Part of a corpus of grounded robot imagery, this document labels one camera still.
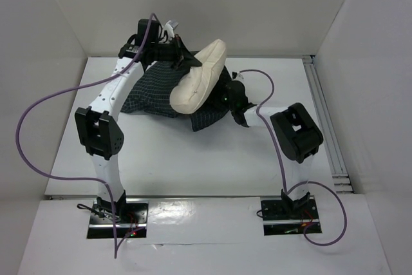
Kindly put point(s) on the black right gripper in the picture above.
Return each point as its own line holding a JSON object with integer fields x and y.
{"x": 232, "y": 86}

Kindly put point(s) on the aluminium frame rail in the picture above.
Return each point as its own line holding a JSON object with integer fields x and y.
{"x": 339, "y": 172}

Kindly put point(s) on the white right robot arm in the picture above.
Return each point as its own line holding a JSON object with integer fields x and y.
{"x": 295, "y": 135}

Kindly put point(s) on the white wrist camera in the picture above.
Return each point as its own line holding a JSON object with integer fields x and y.
{"x": 237, "y": 76}
{"x": 169, "y": 27}

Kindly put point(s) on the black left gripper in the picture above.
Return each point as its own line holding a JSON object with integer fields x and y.
{"x": 182, "y": 58}

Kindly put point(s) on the cream white pillow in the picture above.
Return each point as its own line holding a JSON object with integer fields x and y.
{"x": 195, "y": 87}

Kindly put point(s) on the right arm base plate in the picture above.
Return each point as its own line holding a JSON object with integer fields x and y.
{"x": 276, "y": 220}

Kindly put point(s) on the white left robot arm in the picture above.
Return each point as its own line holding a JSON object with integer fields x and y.
{"x": 97, "y": 125}

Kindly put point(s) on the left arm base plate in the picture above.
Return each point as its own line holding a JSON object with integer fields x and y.
{"x": 133, "y": 224}

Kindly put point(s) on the dark checkered pillowcase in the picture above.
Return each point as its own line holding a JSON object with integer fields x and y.
{"x": 151, "y": 95}

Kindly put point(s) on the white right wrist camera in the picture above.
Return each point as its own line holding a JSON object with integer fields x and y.
{"x": 237, "y": 76}

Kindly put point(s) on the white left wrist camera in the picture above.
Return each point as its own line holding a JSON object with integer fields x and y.
{"x": 169, "y": 27}

